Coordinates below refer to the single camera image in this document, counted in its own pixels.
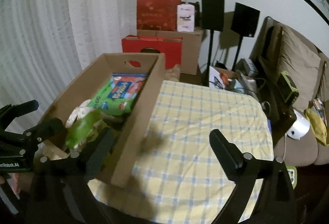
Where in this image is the green snack package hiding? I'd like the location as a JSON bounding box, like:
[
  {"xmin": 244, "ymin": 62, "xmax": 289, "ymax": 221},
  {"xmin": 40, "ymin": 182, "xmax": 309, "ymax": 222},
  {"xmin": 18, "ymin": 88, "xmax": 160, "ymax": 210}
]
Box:
[{"xmin": 88, "ymin": 73, "xmax": 148, "ymax": 116}]

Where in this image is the person's left hand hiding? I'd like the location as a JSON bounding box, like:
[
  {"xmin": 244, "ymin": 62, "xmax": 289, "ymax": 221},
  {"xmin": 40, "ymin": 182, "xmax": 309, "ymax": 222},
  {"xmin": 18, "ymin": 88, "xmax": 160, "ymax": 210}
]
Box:
[{"xmin": 0, "ymin": 173, "xmax": 20, "ymax": 199}]

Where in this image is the green lidded box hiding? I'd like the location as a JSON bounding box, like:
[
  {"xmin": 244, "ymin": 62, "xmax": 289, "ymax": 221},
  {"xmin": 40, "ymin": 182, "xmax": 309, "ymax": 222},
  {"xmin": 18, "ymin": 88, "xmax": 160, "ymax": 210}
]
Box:
[{"xmin": 287, "ymin": 166, "xmax": 297, "ymax": 189}]

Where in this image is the open brown cardboard box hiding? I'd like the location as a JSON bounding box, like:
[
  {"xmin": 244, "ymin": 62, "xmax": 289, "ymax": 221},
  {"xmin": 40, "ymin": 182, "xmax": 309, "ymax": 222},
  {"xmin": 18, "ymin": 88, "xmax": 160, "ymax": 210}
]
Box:
[{"xmin": 40, "ymin": 53, "xmax": 165, "ymax": 187}]

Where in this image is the green plastic bag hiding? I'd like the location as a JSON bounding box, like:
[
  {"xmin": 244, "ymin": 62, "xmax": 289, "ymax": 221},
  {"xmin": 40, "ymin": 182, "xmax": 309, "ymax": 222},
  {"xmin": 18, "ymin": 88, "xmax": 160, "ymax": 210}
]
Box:
[{"xmin": 65, "ymin": 111, "xmax": 104, "ymax": 151}]

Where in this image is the white round device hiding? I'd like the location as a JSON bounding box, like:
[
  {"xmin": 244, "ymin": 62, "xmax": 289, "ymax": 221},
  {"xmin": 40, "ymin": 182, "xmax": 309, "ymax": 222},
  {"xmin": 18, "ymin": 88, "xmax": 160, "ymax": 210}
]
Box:
[{"xmin": 286, "ymin": 109, "xmax": 311, "ymax": 140}]

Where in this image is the yellow cloth on sofa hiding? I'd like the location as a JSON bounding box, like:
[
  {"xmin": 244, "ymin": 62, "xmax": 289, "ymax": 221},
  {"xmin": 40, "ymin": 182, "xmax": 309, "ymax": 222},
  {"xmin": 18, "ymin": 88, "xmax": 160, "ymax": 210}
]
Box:
[{"xmin": 304, "ymin": 108, "xmax": 328, "ymax": 146}]

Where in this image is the yellow plaid bed cover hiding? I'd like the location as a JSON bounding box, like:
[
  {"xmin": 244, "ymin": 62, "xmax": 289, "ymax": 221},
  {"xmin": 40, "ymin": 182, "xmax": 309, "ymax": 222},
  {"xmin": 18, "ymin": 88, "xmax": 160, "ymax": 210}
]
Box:
[{"xmin": 89, "ymin": 80, "xmax": 274, "ymax": 223}]

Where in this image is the green framed small device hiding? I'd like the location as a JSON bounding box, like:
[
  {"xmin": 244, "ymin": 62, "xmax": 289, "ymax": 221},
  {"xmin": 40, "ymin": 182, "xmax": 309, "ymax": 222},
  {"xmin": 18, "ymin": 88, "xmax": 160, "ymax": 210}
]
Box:
[{"xmin": 277, "ymin": 71, "xmax": 299, "ymax": 106}]

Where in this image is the brown sofa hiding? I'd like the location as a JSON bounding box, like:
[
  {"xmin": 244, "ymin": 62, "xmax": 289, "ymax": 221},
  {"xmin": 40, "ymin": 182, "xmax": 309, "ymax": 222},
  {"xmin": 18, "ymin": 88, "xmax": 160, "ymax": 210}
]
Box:
[{"xmin": 251, "ymin": 16, "xmax": 328, "ymax": 167}]

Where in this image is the open box of clutter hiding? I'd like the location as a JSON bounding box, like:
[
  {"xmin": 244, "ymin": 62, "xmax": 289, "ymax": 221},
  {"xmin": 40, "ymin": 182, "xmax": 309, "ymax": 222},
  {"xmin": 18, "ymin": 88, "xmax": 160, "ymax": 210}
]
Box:
[{"xmin": 207, "ymin": 67, "xmax": 258, "ymax": 99}]

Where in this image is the white curtain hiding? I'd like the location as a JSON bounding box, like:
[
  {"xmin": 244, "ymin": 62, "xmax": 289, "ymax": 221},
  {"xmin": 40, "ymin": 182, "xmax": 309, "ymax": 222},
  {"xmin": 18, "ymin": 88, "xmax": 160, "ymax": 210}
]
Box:
[{"xmin": 1, "ymin": 0, "xmax": 137, "ymax": 133}]

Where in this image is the red gift box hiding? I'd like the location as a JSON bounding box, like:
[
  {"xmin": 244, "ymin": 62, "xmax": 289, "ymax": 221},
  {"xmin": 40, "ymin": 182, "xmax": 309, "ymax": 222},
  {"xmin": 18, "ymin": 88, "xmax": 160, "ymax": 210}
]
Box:
[{"xmin": 122, "ymin": 35, "xmax": 182, "ymax": 69}]

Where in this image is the red gift bag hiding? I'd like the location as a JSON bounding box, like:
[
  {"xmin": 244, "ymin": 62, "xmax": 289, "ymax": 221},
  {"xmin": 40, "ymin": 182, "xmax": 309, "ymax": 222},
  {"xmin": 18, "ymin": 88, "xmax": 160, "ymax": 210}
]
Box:
[{"xmin": 137, "ymin": 0, "xmax": 181, "ymax": 31}]

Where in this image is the left black speaker on stand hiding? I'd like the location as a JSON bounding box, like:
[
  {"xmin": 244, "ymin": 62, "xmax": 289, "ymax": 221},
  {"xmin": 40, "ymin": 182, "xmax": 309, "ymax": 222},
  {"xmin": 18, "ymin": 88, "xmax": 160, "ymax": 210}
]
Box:
[{"xmin": 201, "ymin": 0, "xmax": 225, "ymax": 87}]

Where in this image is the small white printed box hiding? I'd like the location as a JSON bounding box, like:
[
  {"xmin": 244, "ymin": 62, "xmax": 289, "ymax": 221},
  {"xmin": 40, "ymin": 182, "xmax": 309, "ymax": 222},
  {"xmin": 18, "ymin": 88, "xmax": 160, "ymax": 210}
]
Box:
[{"xmin": 177, "ymin": 3, "xmax": 195, "ymax": 32}]

